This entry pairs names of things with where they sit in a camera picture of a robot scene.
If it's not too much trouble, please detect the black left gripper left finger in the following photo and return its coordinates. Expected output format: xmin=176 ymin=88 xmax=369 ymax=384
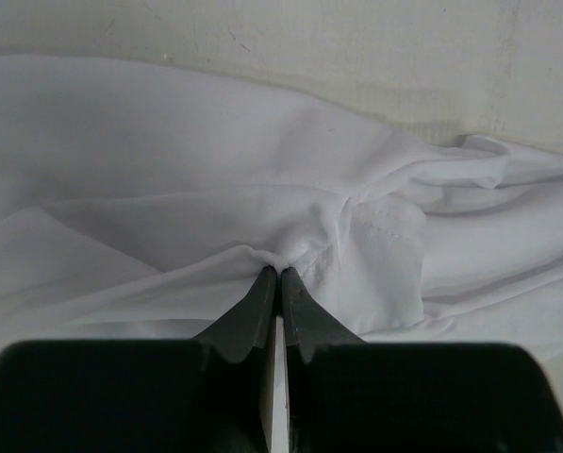
xmin=194 ymin=266 xmax=276 ymax=362

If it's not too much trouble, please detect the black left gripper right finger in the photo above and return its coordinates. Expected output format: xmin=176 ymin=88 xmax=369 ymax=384
xmin=280 ymin=267 xmax=365 ymax=366

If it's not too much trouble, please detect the white t shirt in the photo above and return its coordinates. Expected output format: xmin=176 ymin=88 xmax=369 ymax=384
xmin=0 ymin=55 xmax=563 ymax=453

